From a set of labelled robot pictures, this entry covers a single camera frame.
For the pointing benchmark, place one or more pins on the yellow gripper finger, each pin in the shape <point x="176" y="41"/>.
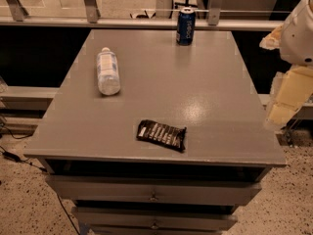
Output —
<point x="272" y="40"/>
<point x="289" y="91"/>

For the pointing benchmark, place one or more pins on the lower grey drawer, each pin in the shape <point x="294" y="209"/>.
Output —
<point x="154" y="220"/>

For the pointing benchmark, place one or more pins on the clear plastic water bottle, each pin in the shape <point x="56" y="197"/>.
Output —
<point x="107" y="72"/>

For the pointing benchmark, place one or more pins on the grey drawer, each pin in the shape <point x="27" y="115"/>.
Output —
<point x="154" y="220"/>
<point x="188" y="192"/>

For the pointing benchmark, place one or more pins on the grey drawer cabinet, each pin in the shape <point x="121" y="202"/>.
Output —
<point x="204" y="87"/>

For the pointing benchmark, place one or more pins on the upper grey drawer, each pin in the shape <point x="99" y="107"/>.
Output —
<point x="188" y="192"/>

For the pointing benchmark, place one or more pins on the blue Pepsi can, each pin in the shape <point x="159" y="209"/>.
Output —
<point x="186" y="26"/>

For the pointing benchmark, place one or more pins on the metal window railing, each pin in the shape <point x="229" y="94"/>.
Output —
<point x="146" y="14"/>

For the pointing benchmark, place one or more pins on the black snack wrapper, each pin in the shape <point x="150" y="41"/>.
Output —
<point x="161" y="134"/>

